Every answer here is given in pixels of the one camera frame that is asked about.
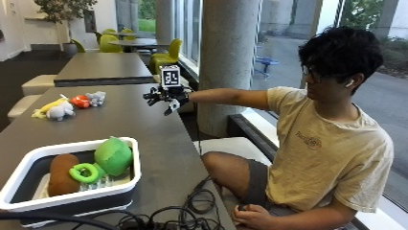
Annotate white ottoman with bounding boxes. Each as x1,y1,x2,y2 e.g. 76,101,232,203
7,94,44,124
152,74,199,115
20,74,59,97

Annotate white cube with black markers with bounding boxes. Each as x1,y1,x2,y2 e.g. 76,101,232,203
160,64,183,89

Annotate green chair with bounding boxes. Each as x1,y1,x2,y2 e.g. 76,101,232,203
119,27,139,42
99,34,125,54
148,37,184,76
70,38,88,54

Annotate small grey plush animal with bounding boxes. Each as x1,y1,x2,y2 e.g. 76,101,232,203
84,90,108,108

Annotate long dark table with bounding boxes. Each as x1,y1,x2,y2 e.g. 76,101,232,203
52,52,156,88

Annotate red plush tomato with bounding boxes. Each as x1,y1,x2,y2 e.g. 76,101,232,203
70,94,92,110

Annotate round grey table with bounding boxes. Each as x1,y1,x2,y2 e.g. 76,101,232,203
108,37,160,53

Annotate wide concrete column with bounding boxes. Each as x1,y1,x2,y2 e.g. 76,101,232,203
196,0,264,139

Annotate white bench seat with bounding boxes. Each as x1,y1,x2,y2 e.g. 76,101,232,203
193,136,274,168

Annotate green plush cabbage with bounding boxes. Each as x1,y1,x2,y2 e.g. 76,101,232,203
94,136,135,177

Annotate grey plush elephant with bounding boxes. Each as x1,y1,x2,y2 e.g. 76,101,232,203
46,101,78,123

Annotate slim concrete column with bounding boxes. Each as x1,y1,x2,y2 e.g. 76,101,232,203
155,0,177,46

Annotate yellow plush banana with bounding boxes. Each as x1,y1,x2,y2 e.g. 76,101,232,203
31,93,71,120

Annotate blue outdoor table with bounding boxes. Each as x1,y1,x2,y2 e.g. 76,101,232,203
253,55,281,81

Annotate the person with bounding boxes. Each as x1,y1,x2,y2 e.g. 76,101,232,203
203,26,395,230

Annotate clear bristle brush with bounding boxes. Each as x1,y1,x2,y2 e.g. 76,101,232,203
79,175,115,193

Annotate brown plush potato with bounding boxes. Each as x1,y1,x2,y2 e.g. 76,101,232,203
47,153,83,197

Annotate potted tree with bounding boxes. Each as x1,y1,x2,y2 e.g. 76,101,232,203
34,0,100,58

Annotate black-framed glasses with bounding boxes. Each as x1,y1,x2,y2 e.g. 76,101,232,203
301,64,327,84

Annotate white and grey basin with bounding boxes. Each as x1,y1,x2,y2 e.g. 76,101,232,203
0,136,143,229

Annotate tangle of black cables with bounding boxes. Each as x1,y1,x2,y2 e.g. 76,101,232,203
116,174,228,230

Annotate dark wall frame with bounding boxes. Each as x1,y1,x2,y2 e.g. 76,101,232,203
83,9,99,34

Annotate green ring toy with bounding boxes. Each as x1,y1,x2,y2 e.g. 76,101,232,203
68,162,108,185

